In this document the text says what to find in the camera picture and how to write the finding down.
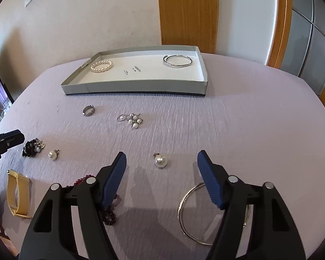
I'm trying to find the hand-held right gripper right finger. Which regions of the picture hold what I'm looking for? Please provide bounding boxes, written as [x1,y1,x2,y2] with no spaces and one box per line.
[197,149,306,260]

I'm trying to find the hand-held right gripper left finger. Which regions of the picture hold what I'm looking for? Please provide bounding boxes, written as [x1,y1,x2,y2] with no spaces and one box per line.
[18,152,128,260]

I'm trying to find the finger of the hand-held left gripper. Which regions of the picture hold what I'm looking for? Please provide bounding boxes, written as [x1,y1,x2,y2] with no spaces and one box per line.
[0,131,25,164]

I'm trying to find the black flower brooch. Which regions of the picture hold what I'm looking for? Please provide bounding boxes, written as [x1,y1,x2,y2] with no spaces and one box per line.
[22,138,46,158]

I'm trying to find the dark red bead bracelet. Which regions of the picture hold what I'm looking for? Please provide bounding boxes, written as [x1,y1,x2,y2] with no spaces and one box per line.
[66,172,122,226]

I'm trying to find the large thin silver bangle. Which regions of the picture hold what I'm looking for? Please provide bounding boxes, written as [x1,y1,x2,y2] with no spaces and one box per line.
[178,182,252,245]

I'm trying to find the cream wide bangle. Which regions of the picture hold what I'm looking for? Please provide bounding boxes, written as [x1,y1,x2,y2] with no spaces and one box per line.
[6,169,33,219]

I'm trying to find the grey cardboard tray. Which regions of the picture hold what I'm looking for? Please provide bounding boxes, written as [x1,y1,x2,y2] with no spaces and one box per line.
[61,45,208,97]

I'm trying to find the large pearl earring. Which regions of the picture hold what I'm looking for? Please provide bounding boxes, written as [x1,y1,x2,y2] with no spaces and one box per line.
[153,153,168,169]

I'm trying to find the pearl earring cluster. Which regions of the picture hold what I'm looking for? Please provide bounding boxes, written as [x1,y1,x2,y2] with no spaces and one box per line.
[125,112,144,130]

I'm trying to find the silver open cuff bangle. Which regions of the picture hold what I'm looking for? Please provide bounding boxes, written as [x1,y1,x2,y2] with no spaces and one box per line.
[163,54,193,68]

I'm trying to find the frosted glass door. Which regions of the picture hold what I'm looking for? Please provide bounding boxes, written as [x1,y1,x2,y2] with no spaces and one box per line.
[288,0,325,125]

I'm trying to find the white pearl bracelet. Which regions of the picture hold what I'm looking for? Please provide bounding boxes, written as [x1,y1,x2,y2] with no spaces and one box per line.
[90,60,113,73]

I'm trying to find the wooden door frame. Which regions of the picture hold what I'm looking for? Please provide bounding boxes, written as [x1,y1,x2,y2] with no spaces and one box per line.
[265,0,293,68]

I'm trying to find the wooden wall panel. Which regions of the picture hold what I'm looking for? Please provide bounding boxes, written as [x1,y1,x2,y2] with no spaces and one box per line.
[156,0,220,55]

